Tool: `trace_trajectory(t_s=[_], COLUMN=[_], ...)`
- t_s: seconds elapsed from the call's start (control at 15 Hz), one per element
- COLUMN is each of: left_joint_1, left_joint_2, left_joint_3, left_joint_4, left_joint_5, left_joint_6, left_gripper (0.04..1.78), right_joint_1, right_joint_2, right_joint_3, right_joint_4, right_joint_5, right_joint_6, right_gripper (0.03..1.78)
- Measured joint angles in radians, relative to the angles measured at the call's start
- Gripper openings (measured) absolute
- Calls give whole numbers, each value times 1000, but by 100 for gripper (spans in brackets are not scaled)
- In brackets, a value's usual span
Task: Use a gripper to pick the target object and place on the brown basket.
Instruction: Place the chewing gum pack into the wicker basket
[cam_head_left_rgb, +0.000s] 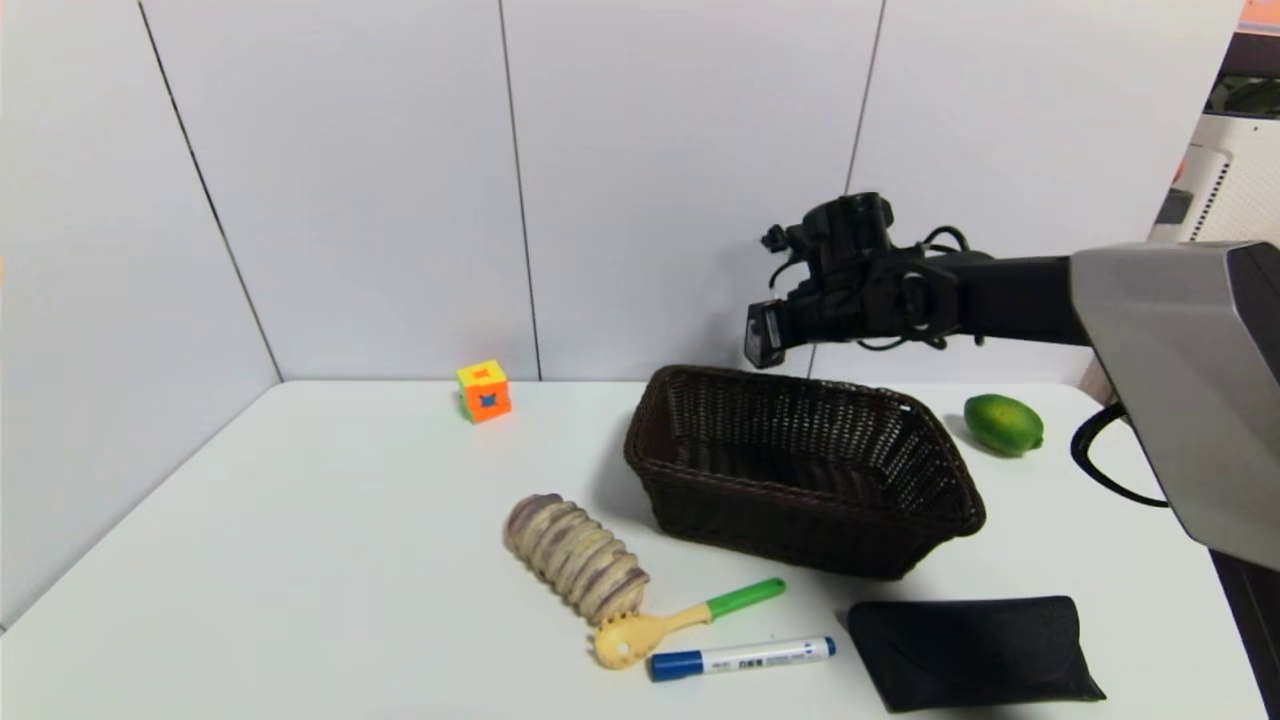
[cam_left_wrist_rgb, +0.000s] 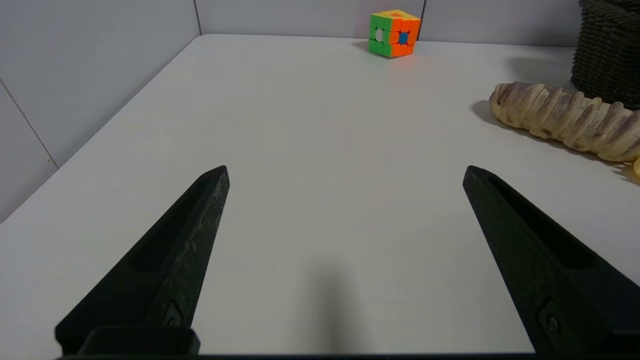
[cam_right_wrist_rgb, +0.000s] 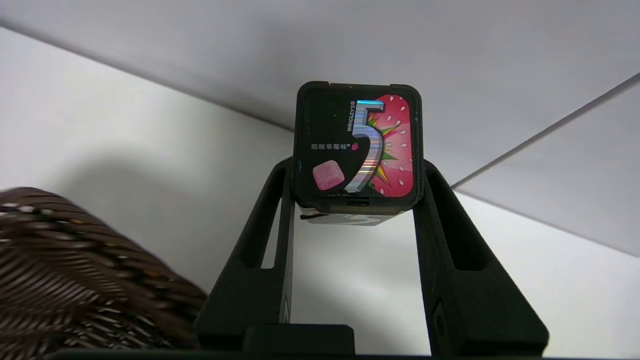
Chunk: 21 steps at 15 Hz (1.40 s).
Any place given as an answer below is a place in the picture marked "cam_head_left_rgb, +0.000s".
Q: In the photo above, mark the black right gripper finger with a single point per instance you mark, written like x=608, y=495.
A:
x=812, y=318
x=815, y=280

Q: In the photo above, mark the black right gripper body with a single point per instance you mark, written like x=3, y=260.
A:
x=764, y=334

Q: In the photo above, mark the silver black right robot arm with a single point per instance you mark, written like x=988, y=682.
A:
x=1170, y=380

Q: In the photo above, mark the dark brown wicker basket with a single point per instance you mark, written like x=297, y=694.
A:
x=800, y=540

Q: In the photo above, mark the green mango fruit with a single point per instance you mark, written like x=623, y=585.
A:
x=1003, y=425

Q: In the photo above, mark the orange yellow green puzzle cube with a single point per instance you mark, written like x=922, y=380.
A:
x=485, y=394

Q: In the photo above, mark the swirled beige purple bread roll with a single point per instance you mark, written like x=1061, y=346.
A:
x=575, y=555

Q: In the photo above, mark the white marker blue cap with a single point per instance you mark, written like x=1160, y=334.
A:
x=740, y=659

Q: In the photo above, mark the dark grey small device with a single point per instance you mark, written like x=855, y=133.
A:
x=1177, y=207

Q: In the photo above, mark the black leather glasses case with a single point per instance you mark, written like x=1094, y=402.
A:
x=965, y=655

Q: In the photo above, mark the white perforated cabinet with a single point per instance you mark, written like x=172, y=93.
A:
x=1240, y=180

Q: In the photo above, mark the dark background shelf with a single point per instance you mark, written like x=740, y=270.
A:
x=1250, y=85

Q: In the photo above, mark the orange background panel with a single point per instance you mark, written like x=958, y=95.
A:
x=1262, y=12

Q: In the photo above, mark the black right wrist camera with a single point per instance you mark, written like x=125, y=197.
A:
x=848, y=225

